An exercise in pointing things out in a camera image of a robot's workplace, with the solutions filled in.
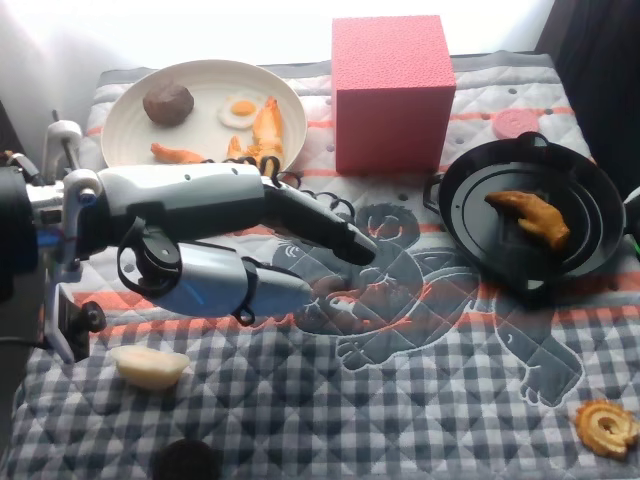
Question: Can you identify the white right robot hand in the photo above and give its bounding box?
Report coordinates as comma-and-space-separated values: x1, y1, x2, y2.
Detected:
622, 185, 640, 236

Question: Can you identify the black frying pan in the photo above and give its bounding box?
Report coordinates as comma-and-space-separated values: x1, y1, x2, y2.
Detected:
423, 132, 629, 306

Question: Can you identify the red cube box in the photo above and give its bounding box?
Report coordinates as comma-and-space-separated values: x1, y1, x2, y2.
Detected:
332, 14, 457, 176

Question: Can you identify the golden fried toy snack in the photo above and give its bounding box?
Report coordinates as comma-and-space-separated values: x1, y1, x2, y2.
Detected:
484, 190, 571, 250

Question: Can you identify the dark curtain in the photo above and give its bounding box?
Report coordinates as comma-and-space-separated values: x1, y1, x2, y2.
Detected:
534, 0, 640, 201

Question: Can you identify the pink sandwich cookie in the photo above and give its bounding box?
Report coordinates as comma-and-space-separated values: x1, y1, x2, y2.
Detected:
493, 109, 540, 140

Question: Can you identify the yellow swirl butter cookie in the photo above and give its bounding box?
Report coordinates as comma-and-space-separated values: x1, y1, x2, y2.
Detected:
574, 399, 640, 459

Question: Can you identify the large toy shrimp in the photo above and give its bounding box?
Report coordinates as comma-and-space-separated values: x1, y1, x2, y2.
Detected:
227, 96, 286, 171

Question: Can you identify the grey quilt with bear print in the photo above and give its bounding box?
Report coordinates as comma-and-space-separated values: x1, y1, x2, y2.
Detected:
9, 52, 640, 480

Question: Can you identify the toy fried egg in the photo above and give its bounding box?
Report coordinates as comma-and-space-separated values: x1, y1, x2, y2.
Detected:
218, 92, 264, 132

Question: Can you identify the cream round plate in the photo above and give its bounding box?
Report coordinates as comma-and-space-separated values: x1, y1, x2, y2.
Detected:
100, 59, 309, 174

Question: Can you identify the small toy shrimp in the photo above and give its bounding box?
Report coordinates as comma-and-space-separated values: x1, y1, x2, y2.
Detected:
150, 142, 209, 165

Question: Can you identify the brown toy meatball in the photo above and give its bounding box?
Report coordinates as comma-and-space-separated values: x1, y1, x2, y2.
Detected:
142, 83, 195, 125

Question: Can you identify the white toy dumpling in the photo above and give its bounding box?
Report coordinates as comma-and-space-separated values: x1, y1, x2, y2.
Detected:
109, 344, 191, 391

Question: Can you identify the dark brown sandwich cookie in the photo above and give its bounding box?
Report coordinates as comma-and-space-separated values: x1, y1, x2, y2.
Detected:
152, 438, 221, 480

